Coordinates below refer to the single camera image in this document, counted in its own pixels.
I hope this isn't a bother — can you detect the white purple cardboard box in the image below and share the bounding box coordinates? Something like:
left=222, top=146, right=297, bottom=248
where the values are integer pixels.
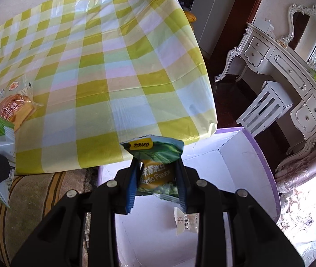
left=89, top=127, right=289, bottom=266

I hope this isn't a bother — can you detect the white wardrobe cabinet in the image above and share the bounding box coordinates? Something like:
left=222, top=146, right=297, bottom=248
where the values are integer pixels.
left=192, top=0, right=235, bottom=57

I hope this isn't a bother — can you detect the white slatted stool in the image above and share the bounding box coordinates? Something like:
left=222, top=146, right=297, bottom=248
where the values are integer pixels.
left=236, top=81, right=293, bottom=137

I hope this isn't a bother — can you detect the striped plush cushion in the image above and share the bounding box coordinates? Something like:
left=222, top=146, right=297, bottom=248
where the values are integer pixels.
left=0, top=168, right=99, bottom=266

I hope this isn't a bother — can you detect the white ornate dressing table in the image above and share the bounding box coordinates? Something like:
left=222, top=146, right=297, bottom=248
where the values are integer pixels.
left=215, top=23, right=316, bottom=158

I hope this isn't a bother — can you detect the green checkered tablecloth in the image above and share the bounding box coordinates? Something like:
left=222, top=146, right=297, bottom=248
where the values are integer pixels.
left=0, top=0, right=217, bottom=175

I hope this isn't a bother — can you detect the green pea snack packet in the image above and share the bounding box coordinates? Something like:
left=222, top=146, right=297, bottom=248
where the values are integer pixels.
left=121, top=135, right=184, bottom=201

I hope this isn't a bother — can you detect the small white candy wrapper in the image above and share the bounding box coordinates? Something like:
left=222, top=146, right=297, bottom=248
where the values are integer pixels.
left=174, top=207, right=200, bottom=235

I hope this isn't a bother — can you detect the ornate white mirror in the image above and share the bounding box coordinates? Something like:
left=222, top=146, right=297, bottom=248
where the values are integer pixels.
left=279, top=4, right=316, bottom=71

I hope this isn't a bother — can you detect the pink embroidered curtain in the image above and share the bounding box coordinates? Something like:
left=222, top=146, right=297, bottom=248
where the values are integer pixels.
left=276, top=147, right=316, bottom=266

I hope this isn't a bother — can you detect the tiger-skin cake bread package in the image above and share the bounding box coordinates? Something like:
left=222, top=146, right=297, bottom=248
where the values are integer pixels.
left=0, top=75, right=39, bottom=131

